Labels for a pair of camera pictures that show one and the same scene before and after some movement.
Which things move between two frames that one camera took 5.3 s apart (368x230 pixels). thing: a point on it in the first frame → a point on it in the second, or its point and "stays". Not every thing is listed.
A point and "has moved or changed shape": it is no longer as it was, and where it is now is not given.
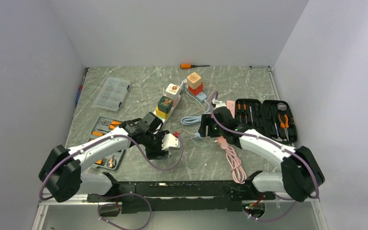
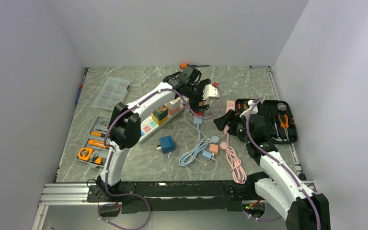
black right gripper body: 213,130 → 238,127
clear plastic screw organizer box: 112,94 stays
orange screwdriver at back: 189,66 stays
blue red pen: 79,91 stays
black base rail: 138,197 stays
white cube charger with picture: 173,91 has moved or changed shape
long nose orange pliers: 285,125 stays
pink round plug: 224,145 stays
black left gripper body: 153,143 → 195,94
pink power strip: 231,105 stays
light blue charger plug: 198,136 has moved or changed shape
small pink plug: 220,139 → 214,148
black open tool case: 273,118 stays
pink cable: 238,174 stays
